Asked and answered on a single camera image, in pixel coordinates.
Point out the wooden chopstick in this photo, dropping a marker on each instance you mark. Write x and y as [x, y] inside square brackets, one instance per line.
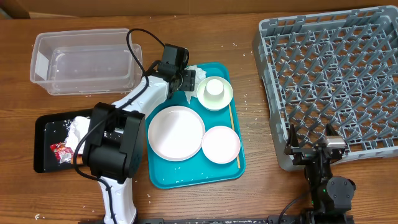
[236, 140]

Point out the grey dishwasher rack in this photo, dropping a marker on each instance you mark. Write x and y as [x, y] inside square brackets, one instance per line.
[337, 68]

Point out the red snack wrapper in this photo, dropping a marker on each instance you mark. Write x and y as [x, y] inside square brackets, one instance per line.
[62, 153]

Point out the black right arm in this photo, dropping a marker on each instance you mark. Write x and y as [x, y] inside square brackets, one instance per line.
[331, 195]

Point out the large white plate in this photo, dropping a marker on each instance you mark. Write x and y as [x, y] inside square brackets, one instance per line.
[175, 133]

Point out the black plastic tray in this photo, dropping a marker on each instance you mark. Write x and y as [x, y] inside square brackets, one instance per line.
[53, 129]

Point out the white cup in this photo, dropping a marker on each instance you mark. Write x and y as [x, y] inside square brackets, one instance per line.
[214, 87]

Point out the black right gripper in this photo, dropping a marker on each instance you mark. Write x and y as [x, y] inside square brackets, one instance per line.
[303, 153]

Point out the white napkin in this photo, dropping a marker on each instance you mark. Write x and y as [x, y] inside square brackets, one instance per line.
[77, 130]
[200, 75]

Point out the teal serving tray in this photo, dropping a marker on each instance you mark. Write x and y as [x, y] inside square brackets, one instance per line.
[197, 169]

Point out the small white plate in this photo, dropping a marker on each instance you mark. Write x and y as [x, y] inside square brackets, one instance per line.
[217, 145]

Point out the clear plastic storage bin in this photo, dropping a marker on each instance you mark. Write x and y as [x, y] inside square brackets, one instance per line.
[84, 62]

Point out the white bowl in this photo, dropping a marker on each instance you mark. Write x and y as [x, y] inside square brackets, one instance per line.
[215, 103]

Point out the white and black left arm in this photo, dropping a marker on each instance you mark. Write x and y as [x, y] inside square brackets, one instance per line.
[114, 143]

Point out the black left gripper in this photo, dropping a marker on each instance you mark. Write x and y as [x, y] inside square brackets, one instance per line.
[189, 80]

